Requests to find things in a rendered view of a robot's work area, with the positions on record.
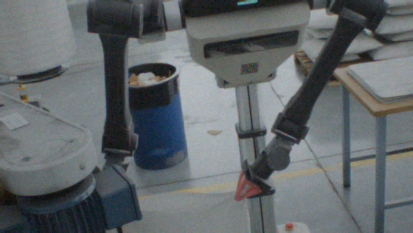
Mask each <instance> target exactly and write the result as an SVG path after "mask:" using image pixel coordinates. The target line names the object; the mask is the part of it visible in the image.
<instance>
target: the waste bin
mask: <svg viewBox="0 0 413 233"><path fill-rule="evenodd" d="M169 71H170V73H171V77H169ZM149 72H151V73H153V74H154V75H155V76H156V77H158V76H160V78H162V77H166V78H167V79H166V80H162V81H159V82H156V83H151V84H147V85H143V86H128V95H129V108H130V113H131V117H132V122H133V134H138V146H137V148H136V151H134V153H133V159H134V161H135V164H136V165H137V166H138V167H141V168H142V169H145V170H163V169H167V168H170V167H173V166H175V165H177V164H179V163H181V162H183V160H185V159H186V157H187V154H188V150H187V140H186V135H185V129H184V119H183V113H182V107H181V92H180V86H181V84H180V77H179V76H180V74H181V67H180V66H177V65H176V64H174V63H169V62H149V63H141V64H138V65H135V66H131V67H128V79H129V78H130V77H131V76H132V74H135V75H136V76H137V77H138V76H139V75H140V74H144V73H149Z"/></svg>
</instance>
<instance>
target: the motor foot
mask: <svg viewBox="0 0 413 233"><path fill-rule="evenodd" d="M30 225H31V227H32V230H33V233H37V232H36V229H35V226H34V223H33V221H32V219H31V221H30ZM0 233H32V232H31V229H30V226H29V224H28V221H27V218H26V217H25V218H23V215H22V214H20V212H19V209H18V205H9V206H0Z"/></svg>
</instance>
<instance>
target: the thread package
mask: <svg viewBox="0 0 413 233"><path fill-rule="evenodd" d="M76 53H77V44H76V41H75V37H74V33H73V30H72V24H71V21H70V17H69V11H68V10H67V5H66V0H0V74H3V75H8V76H20V75H27V74H35V73H38V72H44V71H46V70H49V69H52V68H55V67H57V66H61V65H63V64H65V63H67V62H68V61H70V60H71V59H72V58H73V57H74V56H75V55H76Z"/></svg>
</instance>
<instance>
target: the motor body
mask: <svg viewBox="0 0 413 233"><path fill-rule="evenodd" d="M94 188H95V180H94V174H93V173H90V174H89V175H88V176H86V177H85V179H84V181H83V183H82V184H81V185H80V186H78V188H76V189H74V190H73V191H71V192H70V193H66V194H65V195H62V196H60V197H57V198H53V199H43V200H38V199H33V198H29V197H27V196H25V195H16V201H17V203H18V209H19V212H20V214H22V215H23V218H25V217H26V218H27V221H28V224H29V227H30V229H31V232H32V233H33V230H32V227H31V225H30V221H31V219H32V221H33V223H34V226H35V229H36V232H37V233H106V232H105V227H104V224H103V219H102V216H101V213H100V208H99V205H98V201H97V195H96V192H95V191H93V190H94Z"/></svg>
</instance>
